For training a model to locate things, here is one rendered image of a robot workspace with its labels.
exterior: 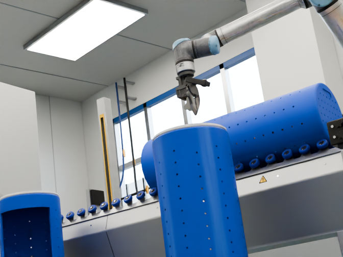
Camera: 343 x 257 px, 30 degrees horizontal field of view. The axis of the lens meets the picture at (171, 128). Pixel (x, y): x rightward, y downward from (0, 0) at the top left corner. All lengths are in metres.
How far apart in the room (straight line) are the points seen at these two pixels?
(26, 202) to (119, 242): 0.46
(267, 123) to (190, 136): 0.47
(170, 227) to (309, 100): 0.76
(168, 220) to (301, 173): 0.59
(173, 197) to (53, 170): 5.90
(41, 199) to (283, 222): 1.10
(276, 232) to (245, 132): 0.42
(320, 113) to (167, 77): 4.93
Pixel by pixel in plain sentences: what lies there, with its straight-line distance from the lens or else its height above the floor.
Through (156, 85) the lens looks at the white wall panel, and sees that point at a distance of 7.47.
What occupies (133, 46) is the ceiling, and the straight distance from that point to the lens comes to 7.18.
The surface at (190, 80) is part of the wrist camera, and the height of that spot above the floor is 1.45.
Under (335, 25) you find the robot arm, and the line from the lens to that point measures 3.04.
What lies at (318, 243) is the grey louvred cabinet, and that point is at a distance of 4.33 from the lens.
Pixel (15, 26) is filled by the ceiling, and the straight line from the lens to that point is 6.60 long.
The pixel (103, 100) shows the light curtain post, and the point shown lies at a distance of 3.76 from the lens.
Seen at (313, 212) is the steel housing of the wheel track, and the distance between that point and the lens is 2.52.
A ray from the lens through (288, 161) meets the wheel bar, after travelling 2.57.
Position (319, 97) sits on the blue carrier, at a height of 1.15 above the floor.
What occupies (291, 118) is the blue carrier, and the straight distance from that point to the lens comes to 2.56.
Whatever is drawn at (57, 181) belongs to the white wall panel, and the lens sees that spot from 8.04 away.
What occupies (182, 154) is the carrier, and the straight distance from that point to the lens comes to 2.22.
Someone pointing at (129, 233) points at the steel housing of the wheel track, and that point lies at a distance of 2.95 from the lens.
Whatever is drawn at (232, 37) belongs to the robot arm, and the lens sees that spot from 3.17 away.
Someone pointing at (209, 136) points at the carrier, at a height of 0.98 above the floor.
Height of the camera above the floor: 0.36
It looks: 17 degrees up
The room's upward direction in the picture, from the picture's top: 8 degrees counter-clockwise
